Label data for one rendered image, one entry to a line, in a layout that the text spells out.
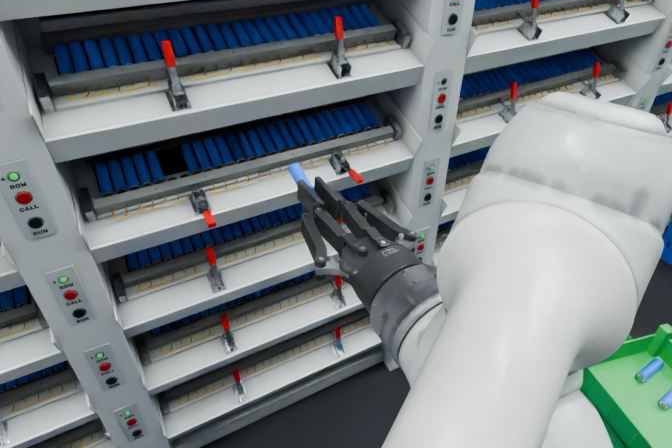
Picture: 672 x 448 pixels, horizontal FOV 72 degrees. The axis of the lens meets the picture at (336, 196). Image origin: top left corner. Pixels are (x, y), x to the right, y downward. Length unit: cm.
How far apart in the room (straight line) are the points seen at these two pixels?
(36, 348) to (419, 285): 71
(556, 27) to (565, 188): 89
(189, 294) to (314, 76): 47
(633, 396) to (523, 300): 88
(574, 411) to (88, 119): 64
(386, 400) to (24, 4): 120
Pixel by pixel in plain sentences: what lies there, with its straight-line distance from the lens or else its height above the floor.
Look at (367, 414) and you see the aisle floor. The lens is 139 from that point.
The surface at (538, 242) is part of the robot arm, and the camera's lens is 25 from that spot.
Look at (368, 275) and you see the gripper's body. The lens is 47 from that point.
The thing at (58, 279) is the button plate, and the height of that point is 70.
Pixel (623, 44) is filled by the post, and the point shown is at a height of 83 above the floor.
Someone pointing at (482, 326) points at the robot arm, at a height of 106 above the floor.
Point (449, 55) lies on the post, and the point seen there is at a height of 93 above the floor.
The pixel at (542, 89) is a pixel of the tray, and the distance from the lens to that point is 126.
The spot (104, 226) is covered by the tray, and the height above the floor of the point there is 74.
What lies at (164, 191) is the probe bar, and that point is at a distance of 82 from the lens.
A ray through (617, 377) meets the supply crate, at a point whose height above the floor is 40.
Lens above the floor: 121
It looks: 36 degrees down
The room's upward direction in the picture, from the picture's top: straight up
